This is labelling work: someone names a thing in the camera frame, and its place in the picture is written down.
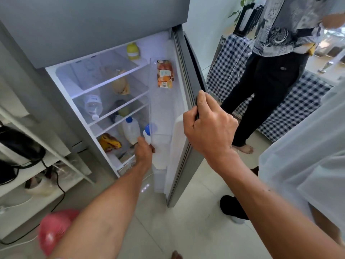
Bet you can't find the person's left hand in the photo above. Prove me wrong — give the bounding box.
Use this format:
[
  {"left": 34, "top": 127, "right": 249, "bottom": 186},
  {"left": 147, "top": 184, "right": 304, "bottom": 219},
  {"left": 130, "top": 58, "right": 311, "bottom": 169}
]
[{"left": 134, "top": 137, "right": 156, "bottom": 170}]

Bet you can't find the person's right hand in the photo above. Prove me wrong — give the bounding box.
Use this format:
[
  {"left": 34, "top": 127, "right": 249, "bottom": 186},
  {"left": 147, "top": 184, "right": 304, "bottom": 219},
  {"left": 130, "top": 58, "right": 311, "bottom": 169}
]
[{"left": 183, "top": 90, "right": 239, "bottom": 165}]

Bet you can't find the small white blue-capped bottle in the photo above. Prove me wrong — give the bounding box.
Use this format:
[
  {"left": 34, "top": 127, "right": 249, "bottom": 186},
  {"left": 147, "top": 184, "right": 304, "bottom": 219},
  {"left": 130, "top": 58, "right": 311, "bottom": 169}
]
[{"left": 142, "top": 124, "right": 153, "bottom": 145}]

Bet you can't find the grey fridge door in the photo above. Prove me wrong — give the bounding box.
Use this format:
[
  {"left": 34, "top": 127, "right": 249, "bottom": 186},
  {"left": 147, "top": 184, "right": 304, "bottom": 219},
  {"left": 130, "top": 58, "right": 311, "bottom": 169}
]
[{"left": 149, "top": 24, "right": 210, "bottom": 208}]

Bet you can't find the person's left forearm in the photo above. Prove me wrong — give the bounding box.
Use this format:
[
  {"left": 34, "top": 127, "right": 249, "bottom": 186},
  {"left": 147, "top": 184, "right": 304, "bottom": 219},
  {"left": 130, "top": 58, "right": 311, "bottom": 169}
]
[{"left": 50, "top": 162, "right": 152, "bottom": 259}]

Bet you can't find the person's right forearm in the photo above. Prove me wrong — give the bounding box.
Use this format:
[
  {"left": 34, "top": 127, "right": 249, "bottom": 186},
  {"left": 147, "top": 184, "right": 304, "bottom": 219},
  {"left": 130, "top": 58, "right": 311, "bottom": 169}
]
[{"left": 205, "top": 149, "right": 345, "bottom": 259}]

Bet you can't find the large white blue-capped bottle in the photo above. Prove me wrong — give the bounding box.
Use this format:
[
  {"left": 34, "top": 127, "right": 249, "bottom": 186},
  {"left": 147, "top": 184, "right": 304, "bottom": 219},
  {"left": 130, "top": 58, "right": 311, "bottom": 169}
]
[{"left": 122, "top": 117, "right": 141, "bottom": 145}]

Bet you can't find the glass fridge shelf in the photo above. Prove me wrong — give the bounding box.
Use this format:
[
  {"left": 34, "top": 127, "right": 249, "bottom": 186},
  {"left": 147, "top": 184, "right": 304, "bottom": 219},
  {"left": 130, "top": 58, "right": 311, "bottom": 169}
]
[
  {"left": 72, "top": 75, "right": 150, "bottom": 127},
  {"left": 89, "top": 102, "right": 150, "bottom": 138},
  {"left": 55, "top": 50, "right": 150, "bottom": 99}
]

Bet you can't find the yellow red snack packet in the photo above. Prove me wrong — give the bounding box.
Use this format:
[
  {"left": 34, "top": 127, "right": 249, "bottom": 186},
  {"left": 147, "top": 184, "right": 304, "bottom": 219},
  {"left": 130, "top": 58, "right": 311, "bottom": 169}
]
[{"left": 98, "top": 133, "right": 122, "bottom": 153}]

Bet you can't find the orange juice carton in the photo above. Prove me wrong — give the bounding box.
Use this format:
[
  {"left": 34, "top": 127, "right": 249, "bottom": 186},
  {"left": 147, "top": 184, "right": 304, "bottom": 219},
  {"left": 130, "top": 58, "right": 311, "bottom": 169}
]
[{"left": 157, "top": 60, "right": 174, "bottom": 89}]

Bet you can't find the green fruit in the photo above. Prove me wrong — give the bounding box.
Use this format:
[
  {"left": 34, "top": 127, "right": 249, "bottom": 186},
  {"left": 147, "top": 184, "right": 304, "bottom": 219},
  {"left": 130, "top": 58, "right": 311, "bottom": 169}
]
[{"left": 118, "top": 104, "right": 132, "bottom": 117}]

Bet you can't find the beige plastic bag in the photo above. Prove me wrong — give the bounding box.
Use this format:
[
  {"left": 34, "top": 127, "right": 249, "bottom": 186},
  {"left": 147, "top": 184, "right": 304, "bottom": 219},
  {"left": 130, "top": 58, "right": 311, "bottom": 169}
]
[{"left": 111, "top": 69, "right": 131, "bottom": 95}]

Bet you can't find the clear plastic water bottle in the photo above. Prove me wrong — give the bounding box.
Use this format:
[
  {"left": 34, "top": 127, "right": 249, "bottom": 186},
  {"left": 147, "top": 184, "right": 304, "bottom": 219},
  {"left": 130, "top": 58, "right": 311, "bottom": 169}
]
[{"left": 83, "top": 94, "right": 104, "bottom": 121}]

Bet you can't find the yellow jar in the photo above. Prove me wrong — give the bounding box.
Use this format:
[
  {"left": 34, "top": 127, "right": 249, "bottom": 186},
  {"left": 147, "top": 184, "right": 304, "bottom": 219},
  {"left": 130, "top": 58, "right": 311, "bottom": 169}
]
[{"left": 126, "top": 42, "right": 141, "bottom": 61}]

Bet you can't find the blue white checked cloth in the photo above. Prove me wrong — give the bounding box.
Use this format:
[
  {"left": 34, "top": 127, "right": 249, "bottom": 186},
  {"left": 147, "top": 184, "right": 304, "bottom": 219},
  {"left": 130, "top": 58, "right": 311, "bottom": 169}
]
[{"left": 206, "top": 33, "right": 335, "bottom": 143}]

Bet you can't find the black slipper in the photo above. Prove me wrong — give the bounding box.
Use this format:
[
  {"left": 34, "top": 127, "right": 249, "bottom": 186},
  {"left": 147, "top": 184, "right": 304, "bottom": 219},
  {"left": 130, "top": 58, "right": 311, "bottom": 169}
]
[{"left": 219, "top": 195, "right": 250, "bottom": 224}]

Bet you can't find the green potted plant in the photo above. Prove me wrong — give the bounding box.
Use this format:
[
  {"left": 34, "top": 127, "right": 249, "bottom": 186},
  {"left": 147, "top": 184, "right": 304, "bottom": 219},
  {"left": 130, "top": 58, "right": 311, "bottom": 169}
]
[{"left": 228, "top": 0, "right": 257, "bottom": 24}]

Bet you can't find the white bowl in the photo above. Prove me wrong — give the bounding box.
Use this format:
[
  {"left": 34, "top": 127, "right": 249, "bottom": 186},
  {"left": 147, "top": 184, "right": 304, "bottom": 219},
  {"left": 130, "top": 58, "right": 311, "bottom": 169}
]
[{"left": 25, "top": 174, "right": 58, "bottom": 198}]

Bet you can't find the grey fridge body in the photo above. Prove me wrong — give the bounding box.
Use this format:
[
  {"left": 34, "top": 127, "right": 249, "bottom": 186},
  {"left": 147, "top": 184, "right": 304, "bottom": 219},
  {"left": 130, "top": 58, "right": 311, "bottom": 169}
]
[{"left": 0, "top": 20, "right": 178, "bottom": 184}]

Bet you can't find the person's white shirt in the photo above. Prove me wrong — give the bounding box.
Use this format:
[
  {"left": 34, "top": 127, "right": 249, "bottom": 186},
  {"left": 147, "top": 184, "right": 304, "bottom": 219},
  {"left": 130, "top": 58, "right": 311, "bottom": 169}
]
[{"left": 258, "top": 78, "right": 345, "bottom": 242}]

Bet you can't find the pink fan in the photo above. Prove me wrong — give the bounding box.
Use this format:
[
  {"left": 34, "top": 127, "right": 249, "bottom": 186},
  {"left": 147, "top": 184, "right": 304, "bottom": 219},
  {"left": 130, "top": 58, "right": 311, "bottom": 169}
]
[{"left": 37, "top": 209, "right": 81, "bottom": 257}]

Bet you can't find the black electric kettle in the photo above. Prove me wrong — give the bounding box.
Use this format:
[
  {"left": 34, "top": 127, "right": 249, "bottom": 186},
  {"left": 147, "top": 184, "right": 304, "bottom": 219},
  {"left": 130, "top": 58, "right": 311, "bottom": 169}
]
[{"left": 0, "top": 125, "right": 46, "bottom": 168}]

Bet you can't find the grey freezer door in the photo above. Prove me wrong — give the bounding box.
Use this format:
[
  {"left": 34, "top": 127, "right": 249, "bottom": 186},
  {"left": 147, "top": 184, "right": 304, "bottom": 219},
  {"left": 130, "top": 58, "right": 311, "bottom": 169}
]
[{"left": 0, "top": 0, "right": 191, "bottom": 69}]

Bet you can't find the white shelf unit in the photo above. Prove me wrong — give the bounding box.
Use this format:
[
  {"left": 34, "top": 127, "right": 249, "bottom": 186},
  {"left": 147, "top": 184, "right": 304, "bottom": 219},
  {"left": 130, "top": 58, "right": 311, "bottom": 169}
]
[{"left": 0, "top": 105, "right": 96, "bottom": 240}]

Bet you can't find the black frame stand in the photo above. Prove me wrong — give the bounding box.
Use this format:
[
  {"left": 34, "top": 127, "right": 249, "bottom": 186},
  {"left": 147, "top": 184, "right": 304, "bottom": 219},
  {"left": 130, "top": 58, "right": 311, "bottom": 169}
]
[{"left": 233, "top": 2, "right": 265, "bottom": 38}]

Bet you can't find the black power cable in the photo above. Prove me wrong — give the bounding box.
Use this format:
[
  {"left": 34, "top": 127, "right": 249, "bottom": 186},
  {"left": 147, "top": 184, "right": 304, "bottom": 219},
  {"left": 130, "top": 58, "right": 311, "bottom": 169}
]
[{"left": 0, "top": 158, "right": 67, "bottom": 246}]

